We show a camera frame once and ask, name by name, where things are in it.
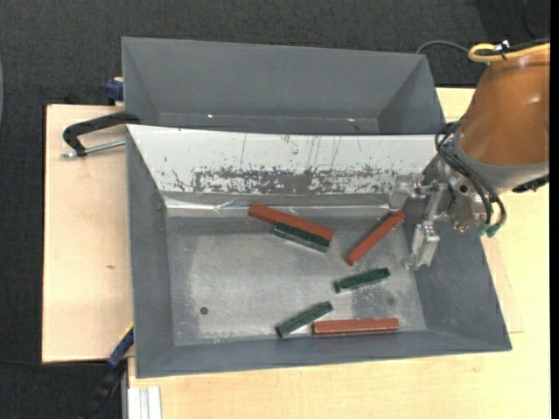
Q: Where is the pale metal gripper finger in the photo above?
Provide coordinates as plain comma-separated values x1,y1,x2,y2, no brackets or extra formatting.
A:
401,219,441,272
389,173,438,211

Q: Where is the red-brown flat block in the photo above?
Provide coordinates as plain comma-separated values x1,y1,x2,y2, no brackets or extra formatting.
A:
247,203,335,242
344,209,407,267
311,317,401,337

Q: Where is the dark green flat block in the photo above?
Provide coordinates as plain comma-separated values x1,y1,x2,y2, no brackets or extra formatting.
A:
274,300,335,340
272,221,332,254
333,267,391,295

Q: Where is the grey metal bin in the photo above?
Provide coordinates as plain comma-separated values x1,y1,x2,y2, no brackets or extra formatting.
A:
121,36,513,379

